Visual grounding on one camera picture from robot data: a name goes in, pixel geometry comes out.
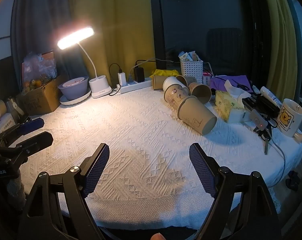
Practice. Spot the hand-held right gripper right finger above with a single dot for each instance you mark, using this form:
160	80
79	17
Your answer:
202	171

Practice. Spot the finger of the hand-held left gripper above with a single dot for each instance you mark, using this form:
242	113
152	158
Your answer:
32	125
39	140

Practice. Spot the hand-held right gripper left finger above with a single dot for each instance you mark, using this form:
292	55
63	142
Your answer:
98	171

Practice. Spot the large brown paper cup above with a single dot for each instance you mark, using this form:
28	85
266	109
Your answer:
198	120

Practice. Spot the printed brown paper cup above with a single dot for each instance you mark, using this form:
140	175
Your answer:
174	95

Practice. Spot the white-lined paper cup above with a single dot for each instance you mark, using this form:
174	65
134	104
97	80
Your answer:
171	82

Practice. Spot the person's right hand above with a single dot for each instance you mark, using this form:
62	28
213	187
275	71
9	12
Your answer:
157	237

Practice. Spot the brown cardboard box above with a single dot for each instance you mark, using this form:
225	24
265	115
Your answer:
41	101

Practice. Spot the pale round plate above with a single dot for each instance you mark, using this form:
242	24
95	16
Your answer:
77	102

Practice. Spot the purple bowl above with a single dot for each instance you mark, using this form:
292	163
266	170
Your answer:
73	90

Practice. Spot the clear plastic bag of fruit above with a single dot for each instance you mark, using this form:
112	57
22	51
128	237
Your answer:
38	67

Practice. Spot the white textured tablecloth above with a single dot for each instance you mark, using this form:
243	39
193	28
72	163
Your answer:
141	130

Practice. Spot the yellow tissue pack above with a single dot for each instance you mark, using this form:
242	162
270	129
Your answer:
225	105

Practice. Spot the bunch of keys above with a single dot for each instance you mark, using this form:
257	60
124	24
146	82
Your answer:
265	140

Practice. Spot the small grey device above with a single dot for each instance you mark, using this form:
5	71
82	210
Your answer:
258	118

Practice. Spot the white desk lamp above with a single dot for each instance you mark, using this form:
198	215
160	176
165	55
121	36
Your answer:
99	86

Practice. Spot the purple cloth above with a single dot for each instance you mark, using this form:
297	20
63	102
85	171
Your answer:
218	82

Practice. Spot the black box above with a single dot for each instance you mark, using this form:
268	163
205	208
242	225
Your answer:
264	105

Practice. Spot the black clamp knob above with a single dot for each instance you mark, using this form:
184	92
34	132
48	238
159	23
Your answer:
293	180

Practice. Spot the white power strip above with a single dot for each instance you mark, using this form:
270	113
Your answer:
136	86

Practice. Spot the small red white box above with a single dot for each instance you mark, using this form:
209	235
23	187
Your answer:
206	78

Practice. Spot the black scissors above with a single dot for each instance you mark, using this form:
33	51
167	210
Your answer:
242	86

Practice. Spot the white charger plug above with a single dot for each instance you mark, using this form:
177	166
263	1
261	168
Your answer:
122	78

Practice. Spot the white bear print mug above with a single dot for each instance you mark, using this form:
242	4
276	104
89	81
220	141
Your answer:
289	118

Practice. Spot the white tube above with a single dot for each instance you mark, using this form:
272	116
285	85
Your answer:
270	95

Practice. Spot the white plastic basket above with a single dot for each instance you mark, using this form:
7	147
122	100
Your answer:
191	68

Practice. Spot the black charger plug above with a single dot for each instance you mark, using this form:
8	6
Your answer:
139	74

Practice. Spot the yellow cloth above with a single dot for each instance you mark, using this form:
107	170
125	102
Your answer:
166	72

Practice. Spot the grey curtain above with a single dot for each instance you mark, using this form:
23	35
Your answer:
38	17

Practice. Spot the bunch of sachets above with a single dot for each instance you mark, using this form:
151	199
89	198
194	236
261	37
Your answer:
188	56

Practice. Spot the yellow curtain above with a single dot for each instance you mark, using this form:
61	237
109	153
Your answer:
280	42
116	17

